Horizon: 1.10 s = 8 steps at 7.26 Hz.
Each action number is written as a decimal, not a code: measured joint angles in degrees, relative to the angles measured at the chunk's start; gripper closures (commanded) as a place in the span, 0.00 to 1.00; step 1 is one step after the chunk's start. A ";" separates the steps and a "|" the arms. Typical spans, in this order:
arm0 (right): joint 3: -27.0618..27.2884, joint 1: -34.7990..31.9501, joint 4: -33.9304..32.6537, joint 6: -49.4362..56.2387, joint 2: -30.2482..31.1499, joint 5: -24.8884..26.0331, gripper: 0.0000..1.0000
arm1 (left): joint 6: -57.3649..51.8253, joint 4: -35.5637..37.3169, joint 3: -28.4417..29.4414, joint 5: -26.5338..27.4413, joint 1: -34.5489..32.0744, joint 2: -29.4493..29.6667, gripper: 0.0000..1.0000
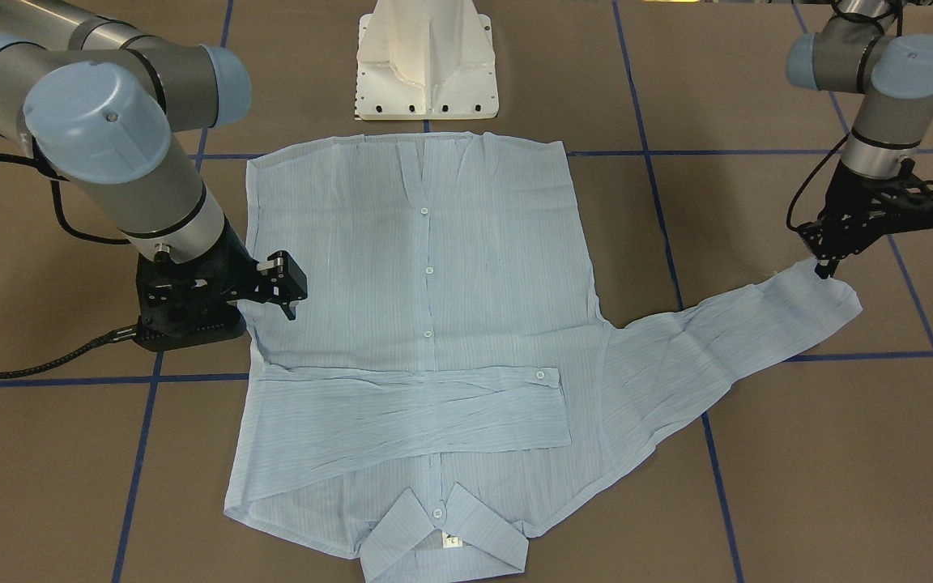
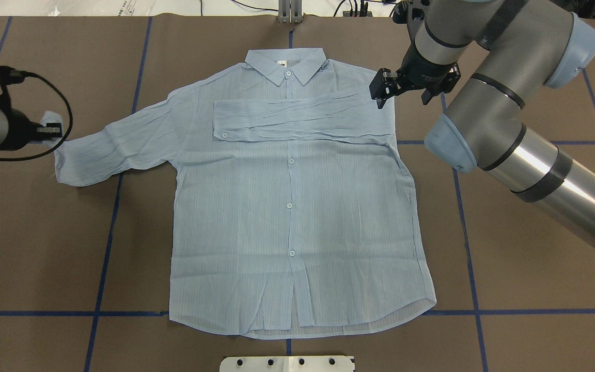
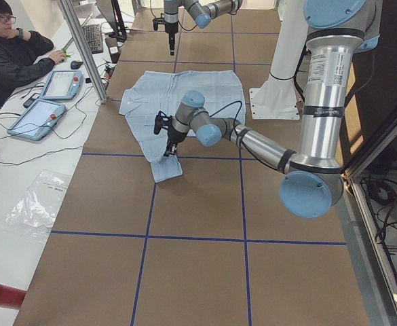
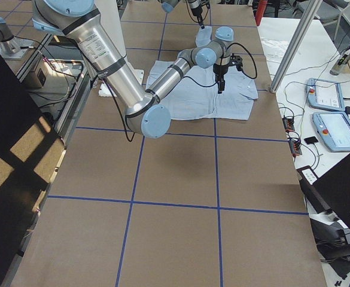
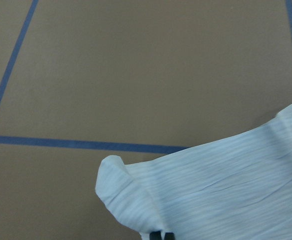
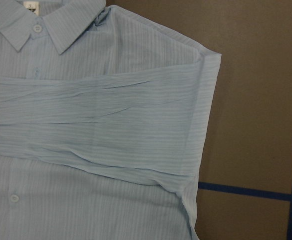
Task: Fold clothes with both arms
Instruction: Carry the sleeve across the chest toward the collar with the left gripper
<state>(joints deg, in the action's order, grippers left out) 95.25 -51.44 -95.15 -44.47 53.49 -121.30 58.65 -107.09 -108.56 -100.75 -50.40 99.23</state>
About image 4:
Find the white central pedestal column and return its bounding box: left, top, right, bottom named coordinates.
left=93, top=0, right=144, bottom=98

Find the teach pendant tablet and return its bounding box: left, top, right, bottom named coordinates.
left=312, top=112, right=350, bottom=152
left=306, top=78, right=345, bottom=112

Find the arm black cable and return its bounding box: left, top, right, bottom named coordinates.
left=181, top=42, right=258, bottom=88

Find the clear plastic bag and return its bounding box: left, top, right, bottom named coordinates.
left=260, top=37, right=289, bottom=63

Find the black panel board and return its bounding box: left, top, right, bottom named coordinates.
left=0, top=55, right=63, bottom=285

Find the aluminium frame post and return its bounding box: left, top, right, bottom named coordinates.
left=269, top=0, right=322, bottom=93

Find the near teach pendant tablet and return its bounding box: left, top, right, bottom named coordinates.
left=312, top=112, right=350, bottom=152

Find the grey third robot base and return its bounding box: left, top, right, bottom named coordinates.
left=0, top=17, right=21, bottom=56

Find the far teach pendant tablet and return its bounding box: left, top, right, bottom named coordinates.
left=306, top=78, right=345, bottom=112

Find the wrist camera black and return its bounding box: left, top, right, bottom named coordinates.
left=230, top=54, right=243, bottom=72

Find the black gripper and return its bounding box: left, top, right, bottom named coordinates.
left=213, top=58, right=230, bottom=94
left=192, top=6, right=205, bottom=29

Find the orange black connector box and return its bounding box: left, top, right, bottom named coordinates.
left=282, top=117, right=295, bottom=132

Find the light blue button-up shirt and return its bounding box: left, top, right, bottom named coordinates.
left=147, top=26, right=258, bottom=120

